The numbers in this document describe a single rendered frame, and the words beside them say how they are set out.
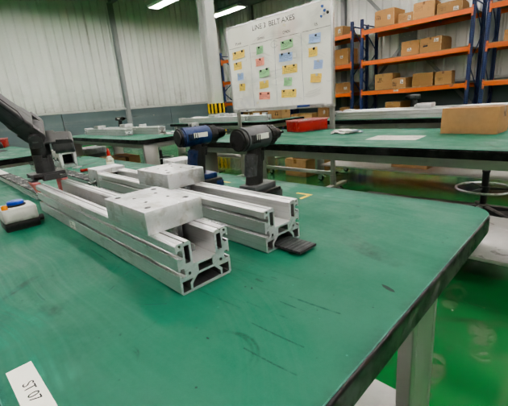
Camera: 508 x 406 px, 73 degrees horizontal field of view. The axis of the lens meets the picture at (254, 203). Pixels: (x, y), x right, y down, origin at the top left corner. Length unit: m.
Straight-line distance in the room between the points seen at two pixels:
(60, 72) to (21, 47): 1.12
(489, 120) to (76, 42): 12.26
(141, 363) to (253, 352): 0.13
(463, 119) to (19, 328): 2.30
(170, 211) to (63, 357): 0.25
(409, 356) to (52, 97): 12.41
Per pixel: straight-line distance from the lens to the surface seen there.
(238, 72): 4.56
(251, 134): 0.87
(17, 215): 1.10
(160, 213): 0.58
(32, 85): 12.68
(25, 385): 0.50
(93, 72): 13.35
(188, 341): 0.47
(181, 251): 0.54
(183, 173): 0.90
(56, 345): 0.54
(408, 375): 0.99
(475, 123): 2.41
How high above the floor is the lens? 1.06
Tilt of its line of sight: 16 degrees down
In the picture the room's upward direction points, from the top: 5 degrees counter-clockwise
